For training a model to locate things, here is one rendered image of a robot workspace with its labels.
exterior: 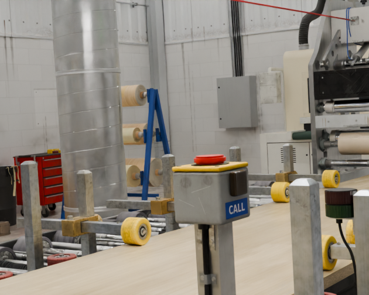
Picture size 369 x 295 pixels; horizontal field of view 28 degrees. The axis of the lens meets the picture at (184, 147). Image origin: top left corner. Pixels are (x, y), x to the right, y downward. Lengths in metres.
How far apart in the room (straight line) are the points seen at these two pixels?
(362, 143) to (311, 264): 2.99
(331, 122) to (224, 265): 3.29
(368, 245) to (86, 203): 1.16
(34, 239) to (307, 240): 1.18
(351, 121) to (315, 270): 3.01
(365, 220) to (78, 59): 4.15
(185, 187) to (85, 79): 4.45
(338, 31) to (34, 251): 2.74
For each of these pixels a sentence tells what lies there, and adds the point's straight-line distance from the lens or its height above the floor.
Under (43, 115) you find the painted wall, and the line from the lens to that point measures 10.64.
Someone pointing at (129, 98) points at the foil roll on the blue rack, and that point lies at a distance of 8.60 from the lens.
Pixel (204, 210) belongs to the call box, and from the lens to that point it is 0.89.
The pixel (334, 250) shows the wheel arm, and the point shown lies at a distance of 1.73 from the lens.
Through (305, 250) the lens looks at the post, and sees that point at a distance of 1.14.
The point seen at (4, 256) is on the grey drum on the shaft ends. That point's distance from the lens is 2.60.
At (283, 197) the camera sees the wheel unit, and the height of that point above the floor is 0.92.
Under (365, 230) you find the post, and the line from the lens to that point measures 1.37.
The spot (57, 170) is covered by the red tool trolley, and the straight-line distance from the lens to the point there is 9.74.
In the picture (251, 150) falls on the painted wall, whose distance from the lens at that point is 11.73.
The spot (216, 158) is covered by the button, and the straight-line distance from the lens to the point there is 0.90.
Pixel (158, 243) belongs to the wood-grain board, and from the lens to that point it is 2.18.
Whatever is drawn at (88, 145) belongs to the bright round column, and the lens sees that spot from 5.33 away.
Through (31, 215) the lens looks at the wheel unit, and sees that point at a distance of 2.16.
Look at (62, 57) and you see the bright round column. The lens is 5.41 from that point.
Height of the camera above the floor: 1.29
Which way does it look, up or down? 3 degrees down
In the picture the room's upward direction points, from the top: 3 degrees counter-clockwise
